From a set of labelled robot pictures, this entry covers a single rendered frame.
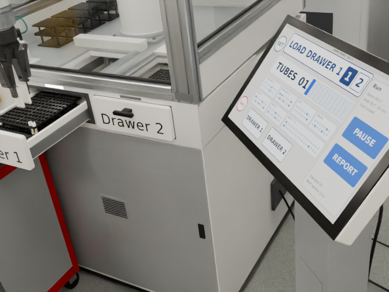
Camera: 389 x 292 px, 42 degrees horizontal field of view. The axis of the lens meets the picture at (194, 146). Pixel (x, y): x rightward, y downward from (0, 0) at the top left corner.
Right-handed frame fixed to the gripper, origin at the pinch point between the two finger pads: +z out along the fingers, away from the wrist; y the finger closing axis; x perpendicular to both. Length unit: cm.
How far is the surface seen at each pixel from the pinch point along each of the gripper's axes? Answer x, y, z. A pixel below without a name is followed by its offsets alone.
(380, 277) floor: 95, -68, 100
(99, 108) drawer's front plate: 13.3, -17.1, 10.8
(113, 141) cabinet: 14.1, -18.9, 24.1
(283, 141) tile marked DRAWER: 83, 4, -1
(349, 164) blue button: 99, 14, -5
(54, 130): 6.1, -3.0, 12.6
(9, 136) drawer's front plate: 3.4, 10.9, 7.6
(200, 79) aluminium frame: 49, -22, -1
